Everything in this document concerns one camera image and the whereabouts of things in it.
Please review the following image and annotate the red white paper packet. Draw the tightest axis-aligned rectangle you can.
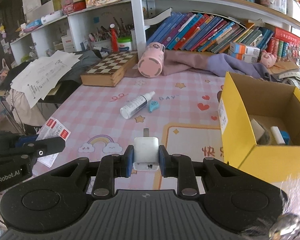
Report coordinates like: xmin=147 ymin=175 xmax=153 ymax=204
xmin=36 ymin=118 xmax=71 ymax=167

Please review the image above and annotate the large white charger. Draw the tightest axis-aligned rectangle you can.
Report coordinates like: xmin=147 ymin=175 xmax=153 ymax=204
xmin=133 ymin=128 xmax=159 ymax=171

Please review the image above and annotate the white spray bottle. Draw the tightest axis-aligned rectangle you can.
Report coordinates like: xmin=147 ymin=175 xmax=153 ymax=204
xmin=120 ymin=91 xmax=155 ymax=119

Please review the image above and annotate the pink checkered table mat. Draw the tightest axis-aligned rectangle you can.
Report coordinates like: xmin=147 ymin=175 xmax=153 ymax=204
xmin=32 ymin=69 xmax=231 ymax=190

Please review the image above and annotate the stack of white papers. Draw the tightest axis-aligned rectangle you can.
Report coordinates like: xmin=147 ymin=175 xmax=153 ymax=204
xmin=11 ymin=50 xmax=81 ymax=108

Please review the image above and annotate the wooden chess board box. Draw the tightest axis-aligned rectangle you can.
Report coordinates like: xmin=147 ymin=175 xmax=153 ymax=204
xmin=81 ymin=51 xmax=138 ymax=87

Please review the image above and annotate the yellow cardboard box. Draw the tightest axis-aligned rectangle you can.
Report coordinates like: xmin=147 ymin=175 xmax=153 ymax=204
xmin=218 ymin=73 xmax=300 ymax=183

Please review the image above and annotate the dark grey cloth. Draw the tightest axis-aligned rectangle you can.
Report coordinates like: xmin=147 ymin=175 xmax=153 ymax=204
xmin=60 ymin=50 xmax=102 ymax=83

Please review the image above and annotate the beige eraser block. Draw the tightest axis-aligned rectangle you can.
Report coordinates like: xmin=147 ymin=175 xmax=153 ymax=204
xmin=270 ymin=126 xmax=286 ymax=145

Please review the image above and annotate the pink and purple cloth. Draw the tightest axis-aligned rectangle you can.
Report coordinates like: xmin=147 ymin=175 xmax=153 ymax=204
xmin=125 ymin=49 xmax=272 ymax=82

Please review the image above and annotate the pink cylindrical cup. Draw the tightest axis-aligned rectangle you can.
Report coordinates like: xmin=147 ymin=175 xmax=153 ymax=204
xmin=138 ymin=42 xmax=165 ymax=78

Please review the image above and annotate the blue wrapped object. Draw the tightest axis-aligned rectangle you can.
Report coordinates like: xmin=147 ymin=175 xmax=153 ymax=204
xmin=280 ymin=130 xmax=290 ymax=145

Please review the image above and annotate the red bottle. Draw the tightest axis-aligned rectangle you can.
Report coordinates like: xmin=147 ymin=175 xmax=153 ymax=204
xmin=109 ymin=23 xmax=119 ymax=52

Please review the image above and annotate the white jar green lid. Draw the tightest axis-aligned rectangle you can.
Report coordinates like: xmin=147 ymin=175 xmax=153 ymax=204
xmin=117 ymin=36 xmax=133 ymax=51

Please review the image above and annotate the pen holder with pens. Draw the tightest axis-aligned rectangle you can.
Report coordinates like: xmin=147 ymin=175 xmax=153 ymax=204
xmin=88 ymin=26 xmax=112 ymax=51

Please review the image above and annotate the orange white medicine box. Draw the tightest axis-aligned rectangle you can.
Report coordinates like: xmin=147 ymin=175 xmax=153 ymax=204
xmin=228 ymin=42 xmax=260 ymax=63

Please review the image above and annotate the row of leaning books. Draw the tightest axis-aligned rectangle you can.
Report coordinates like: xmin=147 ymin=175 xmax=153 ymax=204
xmin=147 ymin=10 xmax=274 ymax=54

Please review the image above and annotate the pink pig plush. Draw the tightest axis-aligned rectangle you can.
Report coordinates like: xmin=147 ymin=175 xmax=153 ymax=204
xmin=260 ymin=50 xmax=277 ymax=69

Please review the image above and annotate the white shelf unit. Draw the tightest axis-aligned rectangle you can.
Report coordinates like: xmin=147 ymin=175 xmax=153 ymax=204
xmin=10 ymin=0 xmax=300 ymax=62

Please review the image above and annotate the red book box set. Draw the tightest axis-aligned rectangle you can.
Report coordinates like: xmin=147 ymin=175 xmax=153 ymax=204
xmin=266 ymin=25 xmax=300 ymax=62

